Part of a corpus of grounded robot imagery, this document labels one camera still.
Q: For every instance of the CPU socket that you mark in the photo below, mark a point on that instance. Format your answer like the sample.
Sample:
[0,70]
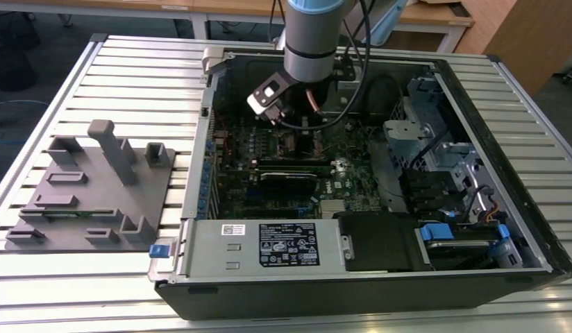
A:
[286,145]

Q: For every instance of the copper rod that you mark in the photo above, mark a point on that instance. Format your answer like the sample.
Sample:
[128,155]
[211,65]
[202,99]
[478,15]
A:
[313,100]

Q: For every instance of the silver drive cage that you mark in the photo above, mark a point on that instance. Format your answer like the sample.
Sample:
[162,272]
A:
[402,133]

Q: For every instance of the black graphics card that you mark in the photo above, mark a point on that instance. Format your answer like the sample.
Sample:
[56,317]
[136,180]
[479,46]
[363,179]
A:
[286,185]

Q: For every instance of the green motherboard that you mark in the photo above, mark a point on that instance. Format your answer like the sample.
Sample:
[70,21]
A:
[355,180]

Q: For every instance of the silver chipset heatsink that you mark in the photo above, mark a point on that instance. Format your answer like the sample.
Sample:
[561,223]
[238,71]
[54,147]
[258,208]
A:
[333,205]

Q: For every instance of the wooden desk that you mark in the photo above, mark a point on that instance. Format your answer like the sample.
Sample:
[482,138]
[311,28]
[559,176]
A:
[453,19]
[59,3]

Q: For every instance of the grey parts rack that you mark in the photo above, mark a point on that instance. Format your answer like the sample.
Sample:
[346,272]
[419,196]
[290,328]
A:
[106,194]

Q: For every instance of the silver power supply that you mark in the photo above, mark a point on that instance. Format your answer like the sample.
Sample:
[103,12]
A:
[203,263]

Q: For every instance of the blue release latch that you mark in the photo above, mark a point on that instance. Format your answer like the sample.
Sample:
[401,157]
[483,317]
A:
[158,251]

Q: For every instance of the wooden cabinet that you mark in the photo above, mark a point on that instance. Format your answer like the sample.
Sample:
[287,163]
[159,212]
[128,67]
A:
[537,34]

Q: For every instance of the black PC case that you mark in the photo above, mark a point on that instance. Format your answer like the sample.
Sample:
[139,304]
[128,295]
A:
[314,301]

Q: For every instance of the green RAM stick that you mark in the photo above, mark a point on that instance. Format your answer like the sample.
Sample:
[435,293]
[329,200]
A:
[66,215]

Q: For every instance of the black office chair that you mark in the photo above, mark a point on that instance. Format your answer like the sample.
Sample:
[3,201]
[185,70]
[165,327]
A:
[12,62]

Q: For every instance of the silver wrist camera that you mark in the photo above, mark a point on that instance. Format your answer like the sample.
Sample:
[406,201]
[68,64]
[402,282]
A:
[263,100]

